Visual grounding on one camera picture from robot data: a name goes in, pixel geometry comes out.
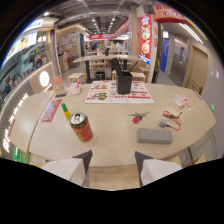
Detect black trash bin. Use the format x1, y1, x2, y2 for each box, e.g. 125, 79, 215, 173
94, 70, 106, 81

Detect keys with red fob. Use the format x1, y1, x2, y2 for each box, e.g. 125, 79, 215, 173
128, 111, 151, 125

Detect large printed menu sheet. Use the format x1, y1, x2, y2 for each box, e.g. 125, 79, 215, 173
84, 80, 156, 105

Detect red food poster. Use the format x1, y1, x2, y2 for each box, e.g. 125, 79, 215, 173
138, 14, 153, 65

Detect wooden stool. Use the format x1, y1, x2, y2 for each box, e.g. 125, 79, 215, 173
111, 69, 147, 83
67, 72, 87, 85

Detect yellow bottle green cap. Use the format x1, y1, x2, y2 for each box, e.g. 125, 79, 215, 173
60, 102, 72, 121

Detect orange standing sign card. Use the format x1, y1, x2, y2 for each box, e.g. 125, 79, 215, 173
49, 75, 67, 99

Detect red charging cable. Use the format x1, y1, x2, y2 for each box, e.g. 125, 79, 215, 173
158, 110, 184, 132

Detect red menu card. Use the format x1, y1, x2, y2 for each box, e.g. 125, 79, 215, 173
39, 98, 63, 123

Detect gray rectangular box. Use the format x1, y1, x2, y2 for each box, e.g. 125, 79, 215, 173
137, 127, 174, 145

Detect red drink can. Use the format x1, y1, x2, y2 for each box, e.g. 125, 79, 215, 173
69, 111, 94, 143

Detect black chopstick holder box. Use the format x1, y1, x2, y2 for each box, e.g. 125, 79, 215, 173
110, 57, 139, 95

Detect crumpled white red wrapper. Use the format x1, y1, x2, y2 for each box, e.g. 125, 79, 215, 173
172, 93, 193, 112

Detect white tissue packet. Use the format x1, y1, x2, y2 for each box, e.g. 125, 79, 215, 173
66, 81, 83, 97

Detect long wooden dining table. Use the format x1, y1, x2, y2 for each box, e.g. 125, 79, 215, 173
72, 53, 138, 84

